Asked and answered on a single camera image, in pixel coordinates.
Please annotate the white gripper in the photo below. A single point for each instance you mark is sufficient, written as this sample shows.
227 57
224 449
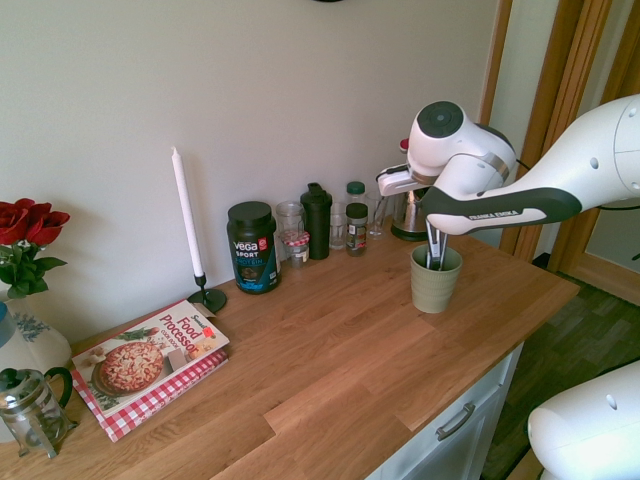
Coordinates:
395 181

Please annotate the black-tipped metal tongs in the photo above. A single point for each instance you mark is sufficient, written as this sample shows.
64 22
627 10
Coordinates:
436 247

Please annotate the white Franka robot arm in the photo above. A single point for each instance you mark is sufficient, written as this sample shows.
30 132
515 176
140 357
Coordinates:
565 165

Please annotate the green ribbed utensil holder cup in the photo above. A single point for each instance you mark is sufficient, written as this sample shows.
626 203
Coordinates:
436 292

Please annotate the black candle holder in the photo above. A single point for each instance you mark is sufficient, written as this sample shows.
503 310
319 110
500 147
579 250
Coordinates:
209 297

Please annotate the red round wrist knob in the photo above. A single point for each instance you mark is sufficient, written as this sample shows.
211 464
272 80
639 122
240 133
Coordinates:
403 145

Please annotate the clear drinking glass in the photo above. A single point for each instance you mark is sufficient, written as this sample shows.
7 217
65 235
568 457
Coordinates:
338 225
377 217

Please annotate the green-lidded clear bottle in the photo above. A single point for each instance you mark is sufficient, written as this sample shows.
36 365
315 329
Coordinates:
355 190

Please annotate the stainless steel kettle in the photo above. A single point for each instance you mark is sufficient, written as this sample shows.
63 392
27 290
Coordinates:
409 220

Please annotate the black-lidded spice jar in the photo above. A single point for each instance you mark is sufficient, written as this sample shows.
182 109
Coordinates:
356 230

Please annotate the black shaker bottle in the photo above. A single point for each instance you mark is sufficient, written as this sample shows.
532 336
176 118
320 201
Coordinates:
316 225

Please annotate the clear glass jar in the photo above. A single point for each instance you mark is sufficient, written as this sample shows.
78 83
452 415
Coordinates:
289 215

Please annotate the small jar red checked lid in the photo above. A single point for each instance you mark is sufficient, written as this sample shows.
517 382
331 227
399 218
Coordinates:
296 247

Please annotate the black Vega protein tub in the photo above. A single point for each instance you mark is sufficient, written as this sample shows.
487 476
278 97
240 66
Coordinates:
252 250

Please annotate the tall white candle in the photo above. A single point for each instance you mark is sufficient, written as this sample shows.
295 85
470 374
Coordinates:
187 215

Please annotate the white kitchen cabinet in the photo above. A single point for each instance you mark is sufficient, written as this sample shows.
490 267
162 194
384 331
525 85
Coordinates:
465 435

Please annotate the Food Processor cookbook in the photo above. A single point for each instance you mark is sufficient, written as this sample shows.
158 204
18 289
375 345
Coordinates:
145 357

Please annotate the red checked cookbook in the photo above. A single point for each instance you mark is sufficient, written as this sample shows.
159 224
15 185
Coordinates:
165 395

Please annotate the red roses bouquet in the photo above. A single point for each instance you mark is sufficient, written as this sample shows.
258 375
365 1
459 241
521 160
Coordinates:
25 235

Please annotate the white jug blue floral print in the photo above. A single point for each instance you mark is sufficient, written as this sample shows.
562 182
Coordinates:
30 345

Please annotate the glass French press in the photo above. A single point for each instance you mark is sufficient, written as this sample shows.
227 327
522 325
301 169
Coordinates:
30 410

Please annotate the wooden wall trim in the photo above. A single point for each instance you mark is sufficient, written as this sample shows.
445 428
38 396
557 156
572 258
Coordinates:
495 65

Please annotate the black round wall clock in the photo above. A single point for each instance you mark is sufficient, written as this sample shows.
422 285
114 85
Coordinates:
327 1

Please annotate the wooden door frame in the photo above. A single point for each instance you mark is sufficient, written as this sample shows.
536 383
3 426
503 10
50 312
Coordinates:
565 60

